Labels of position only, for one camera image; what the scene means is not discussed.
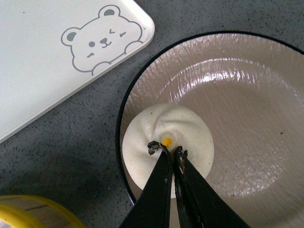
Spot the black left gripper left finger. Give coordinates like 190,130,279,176
120,141,172,228

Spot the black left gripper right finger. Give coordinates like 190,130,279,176
174,146,249,228

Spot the white steamed bun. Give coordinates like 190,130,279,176
121,104,215,199

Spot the beige plate with black rim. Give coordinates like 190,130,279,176
116,32,304,228

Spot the white bear print tray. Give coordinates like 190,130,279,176
0,0,155,141

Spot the yellow rimmed bamboo steamer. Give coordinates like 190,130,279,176
0,195,85,228

